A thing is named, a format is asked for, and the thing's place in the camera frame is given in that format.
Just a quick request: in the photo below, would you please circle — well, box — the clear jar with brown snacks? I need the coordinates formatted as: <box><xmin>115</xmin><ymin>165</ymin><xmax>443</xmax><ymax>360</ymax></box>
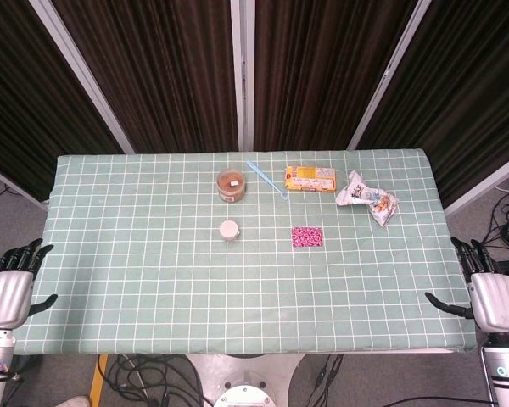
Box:
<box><xmin>216</xmin><ymin>168</ymin><xmax>246</xmax><ymax>204</ymax></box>

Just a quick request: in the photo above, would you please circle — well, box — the dark ribbed partition panel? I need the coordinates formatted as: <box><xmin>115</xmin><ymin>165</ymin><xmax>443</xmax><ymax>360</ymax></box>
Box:
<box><xmin>253</xmin><ymin>0</ymin><xmax>419</xmax><ymax>152</ymax></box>
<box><xmin>0</xmin><ymin>0</ymin><xmax>126</xmax><ymax>200</ymax></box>
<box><xmin>53</xmin><ymin>0</ymin><xmax>238</xmax><ymax>153</ymax></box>
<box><xmin>358</xmin><ymin>0</ymin><xmax>509</xmax><ymax>209</ymax></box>

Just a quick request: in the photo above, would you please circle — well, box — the white partition frame post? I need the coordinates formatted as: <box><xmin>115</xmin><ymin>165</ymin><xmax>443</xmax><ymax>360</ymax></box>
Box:
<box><xmin>28</xmin><ymin>0</ymin><xmax>136</xmax><ymax>154</ymax></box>
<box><xmin>231</xmin><ymin>0</ymin><xmax>255</xmax><ymax>152</ymax></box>
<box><xmin>346</xmin><ymin>0</ymin><xmax>433</xmax><ymax>150</ymax></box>

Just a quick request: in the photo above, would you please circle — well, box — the white partition base rail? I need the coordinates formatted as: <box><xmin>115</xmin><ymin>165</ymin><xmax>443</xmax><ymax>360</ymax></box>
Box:
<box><xmin>443</xmin><ymin>148</ymin><xmax>509</xmax><ymax>217</ymax></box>
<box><xmin>0</xmin><ymin>159</ymin><xmax>51</xmax><ymax>213</ymax></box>

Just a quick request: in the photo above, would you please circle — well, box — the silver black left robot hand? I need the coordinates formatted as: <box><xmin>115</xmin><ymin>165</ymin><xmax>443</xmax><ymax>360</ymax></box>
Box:
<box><xmin>0</xmin><ymin>237</ymin><xmax>59</xmax><ymax>330</ymax></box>

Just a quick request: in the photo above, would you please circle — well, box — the small white lidded jar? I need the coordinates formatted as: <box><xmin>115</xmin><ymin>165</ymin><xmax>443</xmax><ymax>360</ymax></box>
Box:
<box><xmin>219</xmin><ymin>220</ymin><xmax>241</xmax><ymax>244</ymax></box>

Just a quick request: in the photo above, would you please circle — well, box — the yellow biscuit pack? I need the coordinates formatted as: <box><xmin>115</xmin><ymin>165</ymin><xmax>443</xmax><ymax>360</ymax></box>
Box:
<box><xmin>284</xmin><ymin>165</ymin><xmax>338</xmax><ymax>192</ymax></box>

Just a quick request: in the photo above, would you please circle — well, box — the light blue plastic stick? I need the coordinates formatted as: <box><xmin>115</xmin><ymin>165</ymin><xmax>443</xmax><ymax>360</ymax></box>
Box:
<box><xmin>245</xmin><ymin>159</ymin><xmax>288</xmax><ymax>200</ymax></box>

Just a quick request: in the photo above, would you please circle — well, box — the green checked tablecloth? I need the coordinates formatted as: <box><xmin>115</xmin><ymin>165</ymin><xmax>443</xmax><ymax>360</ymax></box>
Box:
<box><xmin>13</xmin><ymin>148</ymin><xmax>478</xmax><ymax>355</ymax></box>

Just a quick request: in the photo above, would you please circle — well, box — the crumpled white snack bag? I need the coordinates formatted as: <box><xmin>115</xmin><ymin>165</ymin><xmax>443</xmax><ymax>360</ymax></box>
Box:
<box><xmin>334</xmin><ymin>170</ymin><xmax>400</xmax><ymax>229</ymax></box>

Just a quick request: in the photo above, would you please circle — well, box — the yellow floor tape strip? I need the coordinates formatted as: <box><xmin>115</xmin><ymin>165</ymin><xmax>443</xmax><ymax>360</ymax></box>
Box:
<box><xmin>87</xmin><ymin>354</ymin><xmax>110</xmax><ymax>404</ymax></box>

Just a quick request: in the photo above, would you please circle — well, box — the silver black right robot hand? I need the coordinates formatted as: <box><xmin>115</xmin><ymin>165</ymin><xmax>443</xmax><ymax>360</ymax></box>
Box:
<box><xmin>424</xmin><ymin>236</ymin><xmax>509</xmax><ymax>334</ymax></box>

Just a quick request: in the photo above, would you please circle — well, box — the pink patterned square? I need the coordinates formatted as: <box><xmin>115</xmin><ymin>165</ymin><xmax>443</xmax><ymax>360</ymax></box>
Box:
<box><xmin>291</xmin><ymin>226</ymin><xmax>325</xmax><ymax>249</ymax></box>

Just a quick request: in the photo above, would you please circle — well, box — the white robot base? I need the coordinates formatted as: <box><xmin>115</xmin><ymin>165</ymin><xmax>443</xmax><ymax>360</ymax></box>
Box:
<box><xmin>185</xmin><ymin>353</ymin><xmax>307</xmax><ymax>407</ymax></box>

